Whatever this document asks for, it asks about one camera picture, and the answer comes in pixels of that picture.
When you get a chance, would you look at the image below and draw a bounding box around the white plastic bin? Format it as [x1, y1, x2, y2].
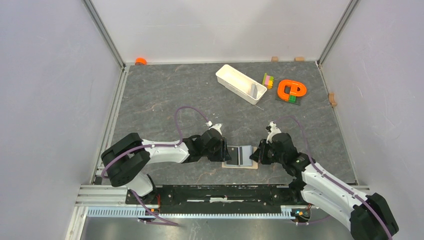
[215, 64, 268, 105]

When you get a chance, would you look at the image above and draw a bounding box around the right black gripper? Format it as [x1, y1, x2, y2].
[249, 139, 285, 165]

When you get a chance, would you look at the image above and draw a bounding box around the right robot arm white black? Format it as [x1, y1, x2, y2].
[250, 133, 400, 240]

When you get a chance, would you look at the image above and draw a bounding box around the wooden block right wall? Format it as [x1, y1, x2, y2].
[328, 92, 338, 108]

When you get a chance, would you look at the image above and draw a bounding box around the pink yellow green block stack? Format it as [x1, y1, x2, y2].
[262, 73, 275, 89]

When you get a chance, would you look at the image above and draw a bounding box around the black credit card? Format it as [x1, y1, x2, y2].
[226, 146, 239, 166]

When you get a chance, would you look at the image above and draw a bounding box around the beige card holder wallet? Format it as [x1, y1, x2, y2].
[221, 146, 259, 170]

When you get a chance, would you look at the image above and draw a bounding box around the slotted cable duct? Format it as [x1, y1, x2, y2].
[86, 207, 294, 220]

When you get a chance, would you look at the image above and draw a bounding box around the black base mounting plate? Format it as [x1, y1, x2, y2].
[142, 184, 312, 214]

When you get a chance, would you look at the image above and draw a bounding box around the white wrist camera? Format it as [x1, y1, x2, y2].
[206, 121, 222, 135]
[265, 121, 282, 143]

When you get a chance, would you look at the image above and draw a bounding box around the green block on plate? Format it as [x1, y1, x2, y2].
[288, 95, 297, 104]

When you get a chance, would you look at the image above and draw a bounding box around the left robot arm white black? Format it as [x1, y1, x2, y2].
[100, 124, 232, 204]

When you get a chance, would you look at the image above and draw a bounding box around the grey credit card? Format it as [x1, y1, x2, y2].
[239, 145, 253, 167]

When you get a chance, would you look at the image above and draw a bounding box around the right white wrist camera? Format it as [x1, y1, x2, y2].
[265, 121, 282, 143]

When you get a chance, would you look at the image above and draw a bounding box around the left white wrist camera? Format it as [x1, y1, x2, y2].
[206, 121, 222, 135]

